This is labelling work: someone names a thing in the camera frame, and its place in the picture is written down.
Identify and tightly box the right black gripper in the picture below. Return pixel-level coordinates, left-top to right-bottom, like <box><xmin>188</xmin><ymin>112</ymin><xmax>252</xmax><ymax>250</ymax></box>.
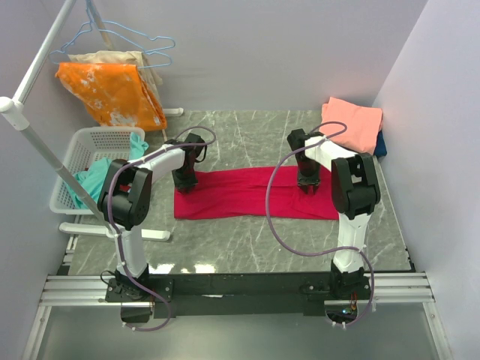
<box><xmin>296</xmin><ymin>157</ymin><xmax>322</xmax><ymax>193</ymax></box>

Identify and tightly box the magenta t-shirt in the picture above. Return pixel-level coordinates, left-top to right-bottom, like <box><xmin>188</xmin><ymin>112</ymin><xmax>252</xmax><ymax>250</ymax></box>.
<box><xmin>173</xmin><ymin>166</ymin><xmax>338</xmax><ymax>220</ymax></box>

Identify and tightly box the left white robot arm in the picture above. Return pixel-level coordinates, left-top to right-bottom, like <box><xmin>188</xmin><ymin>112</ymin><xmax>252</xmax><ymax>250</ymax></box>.
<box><xmin>97</xmin><ymin>133</ymin><xmax>208</xmax><ymax>302</ymax></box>

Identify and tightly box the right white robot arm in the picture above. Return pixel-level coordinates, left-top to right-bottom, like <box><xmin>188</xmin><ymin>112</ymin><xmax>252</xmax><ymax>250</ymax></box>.
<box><xmin>287</xmin><ymin>129</ymin><xmax>381</xmax><ymax>299</ymax></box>

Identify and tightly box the folded navy t-shirt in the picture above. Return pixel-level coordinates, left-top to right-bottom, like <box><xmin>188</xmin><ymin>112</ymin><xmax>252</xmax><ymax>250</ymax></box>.
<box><xmin>373</xmin><ymin>130</ymin><xmax>388</xmax><ymax>158</ymax></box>

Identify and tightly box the folded salmon t-shirt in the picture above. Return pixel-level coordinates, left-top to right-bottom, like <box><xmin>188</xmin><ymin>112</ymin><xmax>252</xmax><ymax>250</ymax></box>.
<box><xmin>322</xmin><ymin>97</ymin><xmax>383</xmax><ymax>155</ymax></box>

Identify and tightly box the beige cloth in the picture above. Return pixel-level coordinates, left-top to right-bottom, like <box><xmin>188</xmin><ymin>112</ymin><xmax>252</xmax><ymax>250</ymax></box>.
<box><xmin>68</xmin><ymin>50</ymin><xmax>163</xmax><ymax>104</ymax></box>

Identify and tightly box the orange tie-dye cloth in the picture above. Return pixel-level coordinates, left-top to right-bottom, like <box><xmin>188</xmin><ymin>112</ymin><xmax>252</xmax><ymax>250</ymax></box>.
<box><xmin>55</xmin><ymin>62</ymin><xmax>167</xmax><ymax>131</ymax></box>

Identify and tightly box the teal t-shirt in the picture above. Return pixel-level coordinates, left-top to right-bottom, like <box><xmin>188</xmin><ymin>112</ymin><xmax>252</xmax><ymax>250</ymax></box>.
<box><xmin>73</xmin><ymin>133</ymin><xmax>149</xmax><ymax>202</ymax></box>

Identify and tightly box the white plastic laundry basket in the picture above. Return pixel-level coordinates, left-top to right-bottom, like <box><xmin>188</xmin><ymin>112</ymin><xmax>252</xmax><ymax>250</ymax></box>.
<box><xmin>49</xmin><ymin>127</ymin><xmax>145</xmax><ymax>215</ymax></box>

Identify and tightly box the white clothes rack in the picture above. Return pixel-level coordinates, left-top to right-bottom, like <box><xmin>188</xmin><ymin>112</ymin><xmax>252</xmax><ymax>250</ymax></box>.
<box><xmin>1</xmin><ymin>1</ymin><xmax>182</xmax><ymax>245</ymax></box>

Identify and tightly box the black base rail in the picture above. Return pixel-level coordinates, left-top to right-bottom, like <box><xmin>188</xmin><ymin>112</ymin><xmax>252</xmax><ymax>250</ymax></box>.
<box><xmin>105</xmin><ymin>270</ymin><xmax>374</xmax><ymax>319</ymax></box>

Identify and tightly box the aluminium frame rail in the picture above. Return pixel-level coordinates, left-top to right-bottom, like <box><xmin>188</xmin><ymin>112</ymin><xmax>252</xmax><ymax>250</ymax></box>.
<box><xmin>24</xmin><ymin>272</ymin><xmax>453</xmax><ymax>359</ymax></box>

